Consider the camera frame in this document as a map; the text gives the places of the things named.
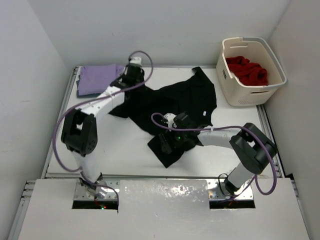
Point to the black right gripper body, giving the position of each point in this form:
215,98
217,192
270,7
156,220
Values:
178,137

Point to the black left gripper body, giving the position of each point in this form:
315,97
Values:
140,80

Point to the lavender garment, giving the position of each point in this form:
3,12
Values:
94,79

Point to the black garment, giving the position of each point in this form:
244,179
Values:
196,97

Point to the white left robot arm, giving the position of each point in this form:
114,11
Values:
80,127

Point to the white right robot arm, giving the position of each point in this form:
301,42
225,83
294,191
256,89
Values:
253,148

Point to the white front cover panel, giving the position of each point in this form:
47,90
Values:
161,210

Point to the red garment in basket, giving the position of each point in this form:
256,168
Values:
249,73

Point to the cream perforated laundry basket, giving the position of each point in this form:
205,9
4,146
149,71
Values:
256,50

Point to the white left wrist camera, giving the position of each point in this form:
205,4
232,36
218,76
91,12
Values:
136,61

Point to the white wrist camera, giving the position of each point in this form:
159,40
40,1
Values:
170,120
136,61

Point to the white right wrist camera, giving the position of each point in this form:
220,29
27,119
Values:
170,120

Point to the aluminium table edge rail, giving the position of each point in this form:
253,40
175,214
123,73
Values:
52,154

